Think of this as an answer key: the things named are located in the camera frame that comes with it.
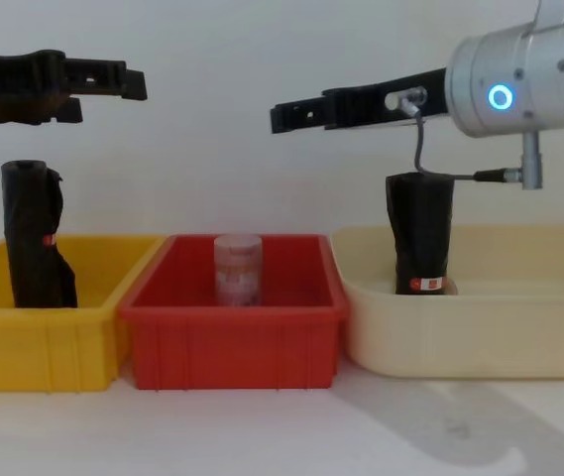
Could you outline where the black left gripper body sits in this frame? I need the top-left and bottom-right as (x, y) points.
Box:
(0, 49), (67, 126)

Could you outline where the red plastic bin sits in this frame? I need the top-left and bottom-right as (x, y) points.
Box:
(116, 233), (352, 393)

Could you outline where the clear jar with pink contents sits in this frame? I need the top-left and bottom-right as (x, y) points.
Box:
(212, 233), (264, 307)

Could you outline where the yellow plastic bin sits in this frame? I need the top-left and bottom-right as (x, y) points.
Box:
(0, 233), (169, 395)

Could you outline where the black bag roll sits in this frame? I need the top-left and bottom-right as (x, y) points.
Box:
(0, 159), (79, 310)
(385, 170), (459, 298)

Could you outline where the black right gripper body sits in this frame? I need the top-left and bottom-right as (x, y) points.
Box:
(333, 67), (450, 132)

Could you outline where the cream plastic tray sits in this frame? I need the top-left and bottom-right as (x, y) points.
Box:
(329, 224), (564, 383)

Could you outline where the thin dark gripper cable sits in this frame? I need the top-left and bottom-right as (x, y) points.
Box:
(395, 86), (524, 184)

